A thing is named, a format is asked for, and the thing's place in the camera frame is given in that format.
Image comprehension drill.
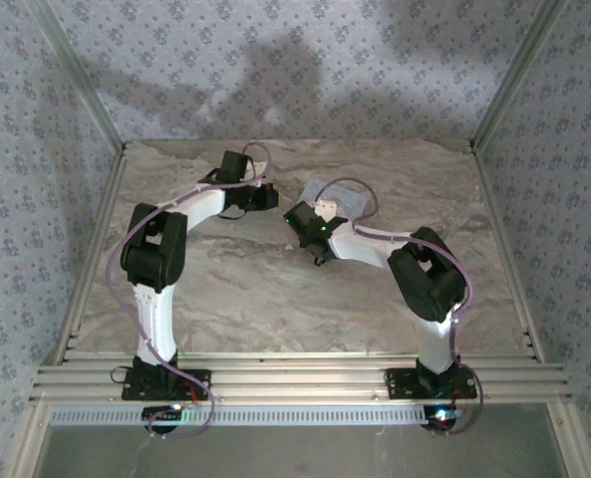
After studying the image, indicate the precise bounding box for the blue cartoon tin box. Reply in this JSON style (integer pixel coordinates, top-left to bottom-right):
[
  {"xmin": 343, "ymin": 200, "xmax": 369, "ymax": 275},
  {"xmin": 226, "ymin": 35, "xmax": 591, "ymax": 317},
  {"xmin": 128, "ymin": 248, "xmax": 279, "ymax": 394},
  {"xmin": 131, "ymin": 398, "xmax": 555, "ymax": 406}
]
[{"xmin": 302, "ymin": 177, "xmax": 369, "ymax": 219}]

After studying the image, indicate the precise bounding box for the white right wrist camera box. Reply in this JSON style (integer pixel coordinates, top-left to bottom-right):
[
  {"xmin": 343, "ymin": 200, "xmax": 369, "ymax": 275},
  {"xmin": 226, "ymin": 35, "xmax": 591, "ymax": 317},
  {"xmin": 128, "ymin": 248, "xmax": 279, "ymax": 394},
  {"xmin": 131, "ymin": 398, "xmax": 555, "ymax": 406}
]
[{"xmin": 313, "ymin": 200, "xmax": 340, "ymax": 221}]

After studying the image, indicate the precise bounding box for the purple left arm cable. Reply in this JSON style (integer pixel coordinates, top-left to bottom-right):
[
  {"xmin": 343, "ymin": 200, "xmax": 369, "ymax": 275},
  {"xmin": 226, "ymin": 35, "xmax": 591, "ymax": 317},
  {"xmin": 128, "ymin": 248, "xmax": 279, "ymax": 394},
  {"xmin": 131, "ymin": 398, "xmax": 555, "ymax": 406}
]
[{"xmin": 105, "ymin": 141, "xmax": 275, "ymax": 442}]

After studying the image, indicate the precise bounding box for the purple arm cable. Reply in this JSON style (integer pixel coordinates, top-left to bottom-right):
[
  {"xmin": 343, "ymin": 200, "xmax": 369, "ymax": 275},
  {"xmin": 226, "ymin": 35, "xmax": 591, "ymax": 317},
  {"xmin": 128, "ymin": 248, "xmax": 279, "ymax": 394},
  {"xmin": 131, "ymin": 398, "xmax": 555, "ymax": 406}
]
[
  {"xmin": 312, "ymin": 177, "xmax": 485, "ymax": 438},
  {"xmin": 105, "ymin": 141, "xmax": 275, "ymax": 442}
]

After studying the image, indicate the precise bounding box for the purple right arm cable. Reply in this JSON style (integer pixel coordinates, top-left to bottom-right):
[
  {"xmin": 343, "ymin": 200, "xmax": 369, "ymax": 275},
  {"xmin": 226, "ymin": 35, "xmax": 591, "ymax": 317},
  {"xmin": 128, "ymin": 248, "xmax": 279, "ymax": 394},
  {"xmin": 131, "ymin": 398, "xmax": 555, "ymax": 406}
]
[{"xmin": 312, "ymin": 177, "xmax": 485, "ymax": 438}]

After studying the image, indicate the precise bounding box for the aluminium side rail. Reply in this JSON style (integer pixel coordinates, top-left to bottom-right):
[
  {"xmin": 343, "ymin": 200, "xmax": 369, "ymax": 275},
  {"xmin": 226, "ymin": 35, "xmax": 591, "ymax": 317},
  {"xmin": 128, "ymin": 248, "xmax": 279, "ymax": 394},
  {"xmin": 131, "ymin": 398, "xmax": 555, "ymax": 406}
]
[
  {"xmin": 468, "ymin": 146, "xmax": 546, "ymax": 362},
  {"xmin": 43, "ymin": 146, "xmax": 130, "ymax": 367}
]

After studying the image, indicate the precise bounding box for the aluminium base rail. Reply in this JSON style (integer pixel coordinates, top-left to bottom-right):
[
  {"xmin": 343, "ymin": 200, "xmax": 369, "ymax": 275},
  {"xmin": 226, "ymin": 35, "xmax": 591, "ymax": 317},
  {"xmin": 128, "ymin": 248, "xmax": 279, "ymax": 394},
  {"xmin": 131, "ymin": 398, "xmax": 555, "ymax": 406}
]
[{"xmin": 29, "ymin": 351, "xmax": 573, "ymax": 405}]

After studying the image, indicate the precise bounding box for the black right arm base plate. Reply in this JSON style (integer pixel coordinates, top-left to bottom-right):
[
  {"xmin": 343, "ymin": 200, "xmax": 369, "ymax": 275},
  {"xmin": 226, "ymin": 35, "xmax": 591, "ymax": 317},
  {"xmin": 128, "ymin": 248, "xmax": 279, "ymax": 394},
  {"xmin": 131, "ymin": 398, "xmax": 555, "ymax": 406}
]
[{"xmin": 383, "ymin": 366, "xmax": 478, "ymax": 400}]

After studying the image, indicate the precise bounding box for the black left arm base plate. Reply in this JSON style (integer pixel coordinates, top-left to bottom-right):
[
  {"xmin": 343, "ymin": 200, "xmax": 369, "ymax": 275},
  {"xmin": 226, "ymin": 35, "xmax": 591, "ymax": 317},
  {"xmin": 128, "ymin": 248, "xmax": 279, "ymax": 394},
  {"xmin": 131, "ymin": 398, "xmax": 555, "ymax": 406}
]
[{"xmin": 120, "ymin": 368, "xmax": 212, "ymax": 402}]

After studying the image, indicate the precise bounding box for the grey slotted cable duct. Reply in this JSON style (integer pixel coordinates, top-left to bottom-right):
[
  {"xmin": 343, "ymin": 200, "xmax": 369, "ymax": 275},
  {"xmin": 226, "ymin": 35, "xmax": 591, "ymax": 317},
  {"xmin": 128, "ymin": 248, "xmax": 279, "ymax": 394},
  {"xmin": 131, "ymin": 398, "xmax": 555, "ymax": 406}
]
[{"xmin": 49, "ymin": 404, "xmax": 458, "ymax": 428}]

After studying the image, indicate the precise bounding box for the aluminium frame post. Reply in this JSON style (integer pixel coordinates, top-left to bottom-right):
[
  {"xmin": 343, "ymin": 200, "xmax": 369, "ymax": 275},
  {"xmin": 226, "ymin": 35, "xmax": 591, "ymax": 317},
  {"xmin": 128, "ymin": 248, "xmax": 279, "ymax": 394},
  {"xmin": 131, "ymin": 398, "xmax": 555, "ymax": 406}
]
[
  {"xmin": 25, "ymin": 0, "xmax": 129, "ymax": 153},
  {"xmin": 468, "ymin": 0, "xmax": 568, "ymax": 150}
]

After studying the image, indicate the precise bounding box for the aluminium frame leg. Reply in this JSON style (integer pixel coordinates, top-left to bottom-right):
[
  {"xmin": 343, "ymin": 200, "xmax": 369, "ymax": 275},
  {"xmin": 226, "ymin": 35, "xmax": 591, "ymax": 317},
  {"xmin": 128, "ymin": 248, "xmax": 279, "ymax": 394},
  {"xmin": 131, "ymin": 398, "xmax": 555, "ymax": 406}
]
[
  {"xmin": 546, "ymin": 401, "xmax": 591, "ymax": 478},
  {"xmin": 8, "ymin": 402, "xmax": 52, "ymax": 478}
]

